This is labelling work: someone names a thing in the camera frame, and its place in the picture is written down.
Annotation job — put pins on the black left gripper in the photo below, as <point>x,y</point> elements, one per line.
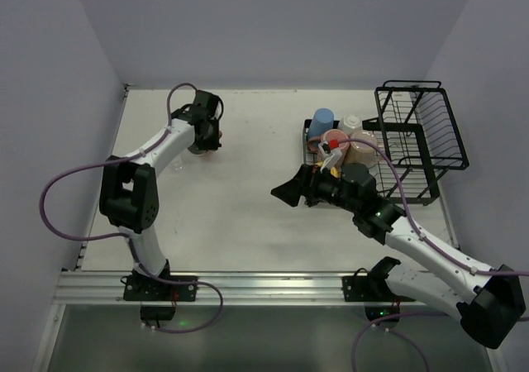
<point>211,139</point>

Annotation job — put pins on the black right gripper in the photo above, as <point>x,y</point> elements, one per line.
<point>308,186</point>

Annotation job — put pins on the salmon polka dot mug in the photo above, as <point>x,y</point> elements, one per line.
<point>204,154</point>

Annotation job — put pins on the clear faceted glass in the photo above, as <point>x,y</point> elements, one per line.
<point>176,163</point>

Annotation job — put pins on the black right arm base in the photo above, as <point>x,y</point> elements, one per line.
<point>369,287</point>

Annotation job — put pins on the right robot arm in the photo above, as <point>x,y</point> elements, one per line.
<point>487,302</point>

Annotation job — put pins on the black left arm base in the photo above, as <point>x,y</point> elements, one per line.
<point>140,288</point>

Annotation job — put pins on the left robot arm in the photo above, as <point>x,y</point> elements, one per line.
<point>129,196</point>

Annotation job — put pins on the black two-tier dish rack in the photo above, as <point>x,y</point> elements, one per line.
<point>421,140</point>

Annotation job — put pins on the yellow ceramic mug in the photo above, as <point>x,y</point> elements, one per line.
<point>333,170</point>

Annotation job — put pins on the pink smiley face mug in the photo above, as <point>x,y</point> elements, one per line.
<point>332,136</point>

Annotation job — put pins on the light blue plastic cup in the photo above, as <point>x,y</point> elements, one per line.
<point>322,121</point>

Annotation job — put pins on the white ceramic cup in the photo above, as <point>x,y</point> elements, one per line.
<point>350,125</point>

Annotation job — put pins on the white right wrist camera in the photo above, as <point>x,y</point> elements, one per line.
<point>331,153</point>

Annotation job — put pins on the aluminium mounting rail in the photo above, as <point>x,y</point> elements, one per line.
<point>235,288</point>

